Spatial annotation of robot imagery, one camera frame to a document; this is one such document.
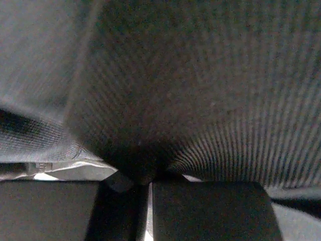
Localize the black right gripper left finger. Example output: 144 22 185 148
1 173 147 240

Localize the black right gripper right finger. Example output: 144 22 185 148
152 177 283 240

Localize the black skirt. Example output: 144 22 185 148
1 1 320 188

